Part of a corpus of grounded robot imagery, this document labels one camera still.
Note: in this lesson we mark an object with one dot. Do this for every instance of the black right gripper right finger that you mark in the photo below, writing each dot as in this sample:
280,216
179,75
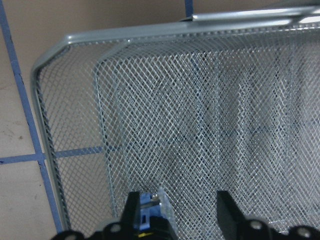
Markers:
230,218

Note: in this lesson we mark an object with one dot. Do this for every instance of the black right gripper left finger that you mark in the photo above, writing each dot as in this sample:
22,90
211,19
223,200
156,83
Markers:
131,214

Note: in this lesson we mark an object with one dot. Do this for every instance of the silver wire mesh shelf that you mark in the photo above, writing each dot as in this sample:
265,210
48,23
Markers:
225,101

